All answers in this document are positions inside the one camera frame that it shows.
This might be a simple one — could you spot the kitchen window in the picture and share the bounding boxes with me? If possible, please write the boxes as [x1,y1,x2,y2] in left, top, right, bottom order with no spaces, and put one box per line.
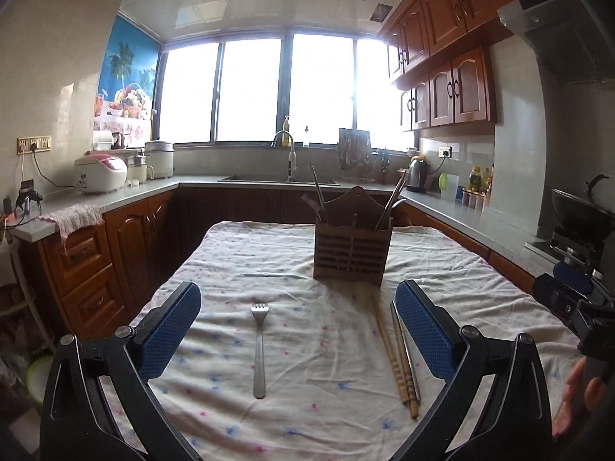
[156,33,419,147]

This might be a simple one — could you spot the wooden utensil holder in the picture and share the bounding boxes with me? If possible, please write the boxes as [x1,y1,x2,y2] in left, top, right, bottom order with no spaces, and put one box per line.
[313,186,392,285]

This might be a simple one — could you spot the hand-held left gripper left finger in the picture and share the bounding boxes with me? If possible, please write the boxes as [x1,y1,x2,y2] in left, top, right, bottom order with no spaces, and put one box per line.
[40,281,203,461]

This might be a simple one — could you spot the person's right hand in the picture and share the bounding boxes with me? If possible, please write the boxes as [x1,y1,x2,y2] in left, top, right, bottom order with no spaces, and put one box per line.
[552,361,615,439]

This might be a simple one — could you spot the triple wall outlet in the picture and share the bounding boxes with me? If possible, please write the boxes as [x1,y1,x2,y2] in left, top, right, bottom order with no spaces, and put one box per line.
[17,135,53,156]

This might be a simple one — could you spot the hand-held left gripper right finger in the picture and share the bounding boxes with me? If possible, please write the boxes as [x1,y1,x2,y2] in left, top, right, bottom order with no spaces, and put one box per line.
[391,279,554,461]

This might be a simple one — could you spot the metal fork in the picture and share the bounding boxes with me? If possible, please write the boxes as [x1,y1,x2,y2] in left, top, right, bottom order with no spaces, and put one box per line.
[251,302,270,399]

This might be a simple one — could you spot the kitchen sink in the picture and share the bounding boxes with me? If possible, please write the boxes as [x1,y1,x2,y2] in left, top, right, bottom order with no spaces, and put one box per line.
[218,174,339,187]

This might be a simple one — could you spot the green white pitcher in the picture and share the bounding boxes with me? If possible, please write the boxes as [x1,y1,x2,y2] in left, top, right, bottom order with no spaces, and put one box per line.
[437,173,461,201]

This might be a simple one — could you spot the green plastic basin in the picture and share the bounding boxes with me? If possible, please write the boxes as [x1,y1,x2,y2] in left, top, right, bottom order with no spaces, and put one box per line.
[26,355,61,411]

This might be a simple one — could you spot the metal chopstick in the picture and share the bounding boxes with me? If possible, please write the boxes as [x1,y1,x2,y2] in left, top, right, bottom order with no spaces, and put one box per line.
[390,299,418,401]
[394,305,422,403]

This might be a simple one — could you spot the black phone holder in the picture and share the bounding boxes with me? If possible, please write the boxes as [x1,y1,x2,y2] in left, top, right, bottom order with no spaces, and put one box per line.
[17,180,44,217]

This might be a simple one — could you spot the black power cable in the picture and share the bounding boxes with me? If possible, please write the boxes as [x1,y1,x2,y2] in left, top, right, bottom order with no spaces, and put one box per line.
[30,153,78,188]

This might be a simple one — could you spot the black wok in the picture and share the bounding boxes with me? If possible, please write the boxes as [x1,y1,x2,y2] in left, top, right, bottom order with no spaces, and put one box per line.
[550,173,615,241]

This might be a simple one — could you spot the wooden cabinets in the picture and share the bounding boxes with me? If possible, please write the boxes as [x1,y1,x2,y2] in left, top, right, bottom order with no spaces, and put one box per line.
[379,0,563,133]
[19,187,539,342]

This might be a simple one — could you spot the gas stove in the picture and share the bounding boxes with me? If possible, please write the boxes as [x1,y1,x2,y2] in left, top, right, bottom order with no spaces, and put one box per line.
[524,230,608,274]

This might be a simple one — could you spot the pink white rice cooker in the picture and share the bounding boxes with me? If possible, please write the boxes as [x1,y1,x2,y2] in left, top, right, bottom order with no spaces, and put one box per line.
[73,153,129,195]

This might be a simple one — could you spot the metal dish rack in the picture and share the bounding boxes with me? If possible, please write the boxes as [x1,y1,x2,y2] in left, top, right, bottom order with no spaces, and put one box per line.
[337,127,392,186]

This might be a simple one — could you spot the steel range hood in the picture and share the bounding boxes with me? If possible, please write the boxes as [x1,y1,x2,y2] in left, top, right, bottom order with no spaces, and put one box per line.
[497,0,615,82]

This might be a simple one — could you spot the wooden lower cabinets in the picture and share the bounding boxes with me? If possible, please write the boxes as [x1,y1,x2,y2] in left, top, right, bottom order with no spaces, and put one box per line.
[19,187,539,342]

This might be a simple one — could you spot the white metal rack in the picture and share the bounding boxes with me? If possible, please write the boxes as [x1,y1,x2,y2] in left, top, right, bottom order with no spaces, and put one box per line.
[0,237,58,353]

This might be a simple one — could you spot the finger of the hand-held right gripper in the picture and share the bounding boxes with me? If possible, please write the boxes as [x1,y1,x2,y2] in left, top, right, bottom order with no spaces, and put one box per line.
[552,262,597,298]
[532,273,584,320]

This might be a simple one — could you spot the steel electric kettle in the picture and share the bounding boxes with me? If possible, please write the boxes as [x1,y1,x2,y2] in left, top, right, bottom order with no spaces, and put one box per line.
[407,156,431,193]

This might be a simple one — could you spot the wooden upper cabinets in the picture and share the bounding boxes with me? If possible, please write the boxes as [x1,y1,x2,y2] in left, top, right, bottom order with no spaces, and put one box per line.
[379,0,563,133]

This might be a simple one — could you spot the grey kitchen countertop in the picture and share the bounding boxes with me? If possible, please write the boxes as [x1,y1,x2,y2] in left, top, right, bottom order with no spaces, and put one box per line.
[10,175,553,279]

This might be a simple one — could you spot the white floral tablecloth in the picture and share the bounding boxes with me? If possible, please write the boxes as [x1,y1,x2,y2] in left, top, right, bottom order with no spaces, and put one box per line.
[98,220,584,461]

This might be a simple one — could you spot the blue beach wall poster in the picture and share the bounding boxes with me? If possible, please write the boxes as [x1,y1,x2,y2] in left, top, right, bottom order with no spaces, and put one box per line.
[93,15,160,147]

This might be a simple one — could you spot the pink lace cloth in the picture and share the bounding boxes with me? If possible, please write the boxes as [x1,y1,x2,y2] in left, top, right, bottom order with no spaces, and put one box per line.
[38,203,105,253]

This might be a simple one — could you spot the long metal utensil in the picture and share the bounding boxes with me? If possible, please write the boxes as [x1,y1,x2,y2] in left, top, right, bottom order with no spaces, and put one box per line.
[309,163,328,224]

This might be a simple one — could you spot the metal kitchen faucet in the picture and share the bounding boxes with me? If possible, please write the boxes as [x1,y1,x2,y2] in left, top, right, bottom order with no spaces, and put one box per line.
[271,129,299,183]

